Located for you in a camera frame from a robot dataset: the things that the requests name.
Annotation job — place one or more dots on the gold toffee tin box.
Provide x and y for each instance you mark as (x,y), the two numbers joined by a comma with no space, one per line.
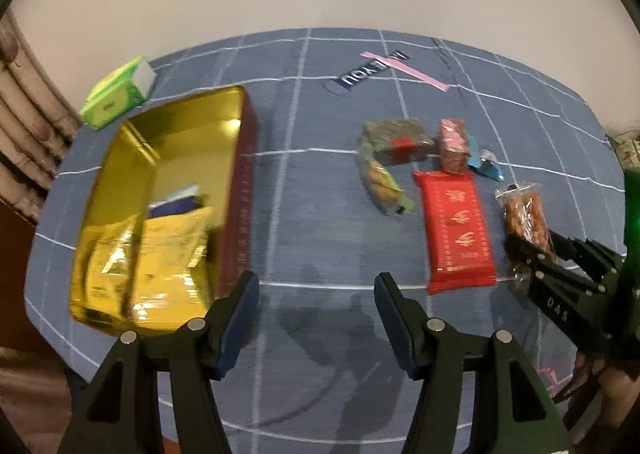
(208,139)

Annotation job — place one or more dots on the small blue packet in tin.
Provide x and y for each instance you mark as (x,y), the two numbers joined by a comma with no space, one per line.
(184,200)

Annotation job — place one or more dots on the clear bag fried dough twists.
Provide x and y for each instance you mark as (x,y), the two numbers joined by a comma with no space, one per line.
(525,222)

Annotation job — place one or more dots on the dark seaweed snack bar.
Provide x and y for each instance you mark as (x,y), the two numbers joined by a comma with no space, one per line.
(397,141)

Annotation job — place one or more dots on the beige patterned curtain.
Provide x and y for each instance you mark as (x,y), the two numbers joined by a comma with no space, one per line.
(37,125)

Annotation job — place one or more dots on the pink red candy bar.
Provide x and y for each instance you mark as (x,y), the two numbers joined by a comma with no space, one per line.
(454,147)

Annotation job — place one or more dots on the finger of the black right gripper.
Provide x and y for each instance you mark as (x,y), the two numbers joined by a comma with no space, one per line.
(590,255)
(540,263)

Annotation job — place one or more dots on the yellow snack packet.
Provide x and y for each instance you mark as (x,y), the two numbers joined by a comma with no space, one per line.
(171,280)
(109,266)

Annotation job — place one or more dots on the blue checked tablecloth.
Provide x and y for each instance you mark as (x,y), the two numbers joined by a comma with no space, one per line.
(320,377)

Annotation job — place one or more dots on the red snack packet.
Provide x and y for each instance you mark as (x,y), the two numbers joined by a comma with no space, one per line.
(457,238)

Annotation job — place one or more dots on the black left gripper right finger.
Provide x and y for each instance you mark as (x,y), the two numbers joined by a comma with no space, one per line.
(513,412)

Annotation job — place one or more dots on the blue wrapped candy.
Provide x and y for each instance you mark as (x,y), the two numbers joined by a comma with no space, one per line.
(484,161)

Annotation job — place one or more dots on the cluttered items at table side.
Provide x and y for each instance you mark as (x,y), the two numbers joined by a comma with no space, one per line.
(627,148)

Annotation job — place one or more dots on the green wrapped biscuit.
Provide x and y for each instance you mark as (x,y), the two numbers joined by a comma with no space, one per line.
(380,185)

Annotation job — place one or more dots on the green tissue pack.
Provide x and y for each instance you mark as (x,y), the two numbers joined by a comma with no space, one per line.
(126,87)

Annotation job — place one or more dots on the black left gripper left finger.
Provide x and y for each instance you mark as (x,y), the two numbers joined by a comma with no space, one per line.
(120,410)

